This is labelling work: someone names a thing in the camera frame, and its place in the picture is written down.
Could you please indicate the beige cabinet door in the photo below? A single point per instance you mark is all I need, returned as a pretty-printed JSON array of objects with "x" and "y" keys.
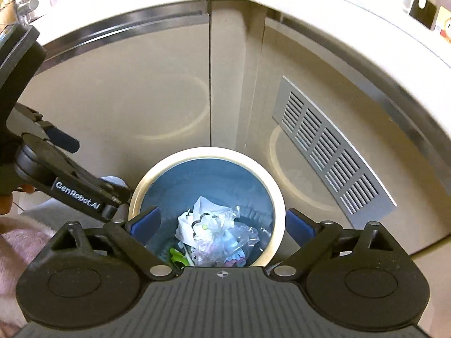
[
  {"x": 132, "y": 88},
  {"x": 347, "y": 98}
]

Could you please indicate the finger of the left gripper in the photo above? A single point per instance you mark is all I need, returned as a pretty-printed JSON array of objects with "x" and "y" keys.
[{"x": 38, "y": 159}]

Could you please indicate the left beige cabinet door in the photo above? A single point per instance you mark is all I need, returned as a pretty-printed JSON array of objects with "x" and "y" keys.
[{"x": 132, "y": 88}]

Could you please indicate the clear plastic bag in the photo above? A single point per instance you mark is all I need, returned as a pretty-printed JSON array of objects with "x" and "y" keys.
[{"x": 232, "y": 250}]

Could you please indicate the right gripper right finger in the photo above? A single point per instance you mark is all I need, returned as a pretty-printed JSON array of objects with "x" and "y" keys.
[{"x": 359, "y": 279}]

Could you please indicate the white crumpled trash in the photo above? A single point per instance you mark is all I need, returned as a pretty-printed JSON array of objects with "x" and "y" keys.
[{"x": 205, "y": 223}]

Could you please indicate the blue round trash bin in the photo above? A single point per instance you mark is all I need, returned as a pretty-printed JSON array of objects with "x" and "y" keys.
[{"x": 224, "y": 177}]

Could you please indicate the dark soy sauce dispenser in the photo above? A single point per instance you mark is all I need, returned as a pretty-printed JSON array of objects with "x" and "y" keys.
[{"x": 424, "y": 11}]

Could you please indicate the silver cabinet vent grille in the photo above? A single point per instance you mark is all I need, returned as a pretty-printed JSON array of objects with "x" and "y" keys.
[{"x": 351, "y": 181}]

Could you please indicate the cooking wine jug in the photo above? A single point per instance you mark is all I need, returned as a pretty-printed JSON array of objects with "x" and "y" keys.
[{"x": 442, "y": 25}]

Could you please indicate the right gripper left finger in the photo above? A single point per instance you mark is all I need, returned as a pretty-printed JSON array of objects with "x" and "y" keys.
[{"x": 86, "y": 277}]

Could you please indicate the green wrapper in bin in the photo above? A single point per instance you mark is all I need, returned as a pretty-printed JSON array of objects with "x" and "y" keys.
[{"x": 178, "y": 258}]

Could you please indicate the right beige cabinet door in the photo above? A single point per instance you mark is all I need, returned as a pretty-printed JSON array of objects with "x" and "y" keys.
[{"x": 347, "y": 98}]

